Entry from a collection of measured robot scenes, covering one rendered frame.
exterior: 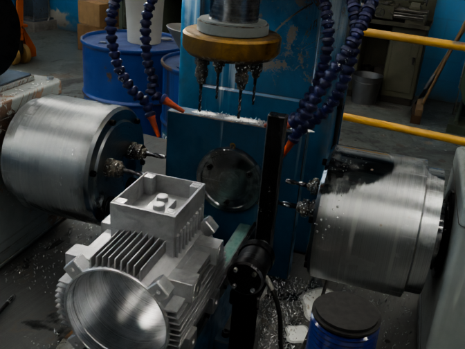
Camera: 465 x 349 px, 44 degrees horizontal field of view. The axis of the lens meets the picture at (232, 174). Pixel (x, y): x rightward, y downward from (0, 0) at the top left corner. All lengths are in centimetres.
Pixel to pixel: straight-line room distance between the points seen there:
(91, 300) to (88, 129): 36
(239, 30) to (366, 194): 35
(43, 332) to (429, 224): 71
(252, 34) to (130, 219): 39
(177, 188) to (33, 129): 37
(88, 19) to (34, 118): 583
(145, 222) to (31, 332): 42
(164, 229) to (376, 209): 35
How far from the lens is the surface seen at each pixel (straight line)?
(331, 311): 51
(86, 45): 315
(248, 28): 101
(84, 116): 113
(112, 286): 94
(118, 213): 82
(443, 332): 102
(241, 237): 119
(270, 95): 127
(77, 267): 79
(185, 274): 79
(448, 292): 98
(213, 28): 101
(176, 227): 79
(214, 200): 124
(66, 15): 821
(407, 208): 95
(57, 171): 112
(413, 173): 99
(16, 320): 118
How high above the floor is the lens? 152
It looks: 24 degrees down
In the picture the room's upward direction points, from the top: 5 degrees clockwise
